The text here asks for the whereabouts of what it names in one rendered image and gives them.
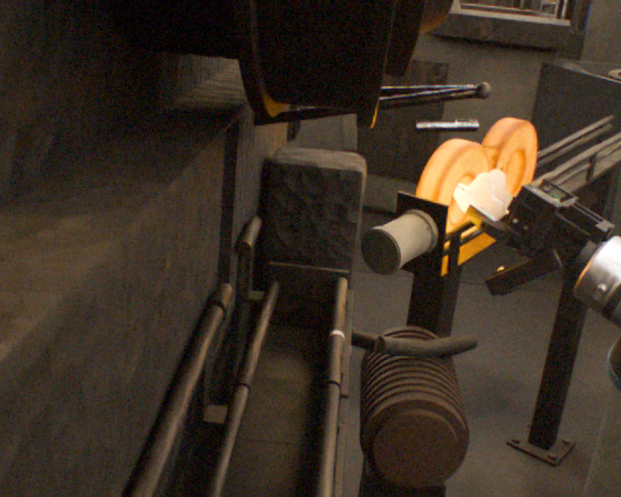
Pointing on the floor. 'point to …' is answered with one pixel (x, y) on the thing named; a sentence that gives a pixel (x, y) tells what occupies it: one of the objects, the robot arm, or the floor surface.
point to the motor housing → (409, 421)
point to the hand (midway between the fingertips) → (455, 192)
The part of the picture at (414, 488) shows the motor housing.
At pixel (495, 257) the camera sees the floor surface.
